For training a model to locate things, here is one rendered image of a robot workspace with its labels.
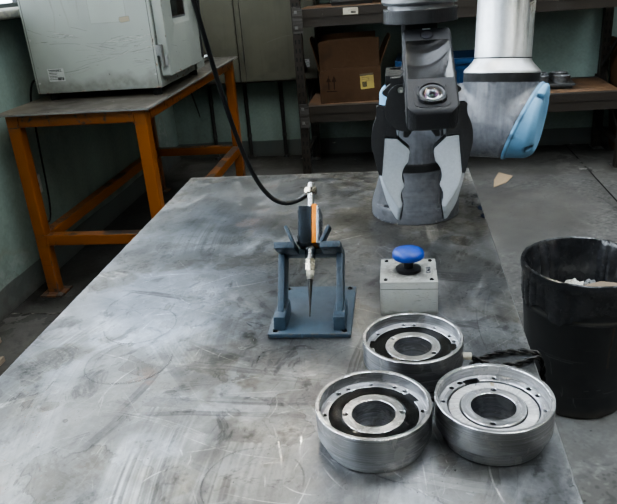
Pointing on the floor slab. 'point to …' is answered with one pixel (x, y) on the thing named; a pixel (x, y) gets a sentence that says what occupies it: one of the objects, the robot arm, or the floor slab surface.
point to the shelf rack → (598, 95)
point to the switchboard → (257, 47)
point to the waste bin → (583, 319)
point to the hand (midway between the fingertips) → (421, 209)
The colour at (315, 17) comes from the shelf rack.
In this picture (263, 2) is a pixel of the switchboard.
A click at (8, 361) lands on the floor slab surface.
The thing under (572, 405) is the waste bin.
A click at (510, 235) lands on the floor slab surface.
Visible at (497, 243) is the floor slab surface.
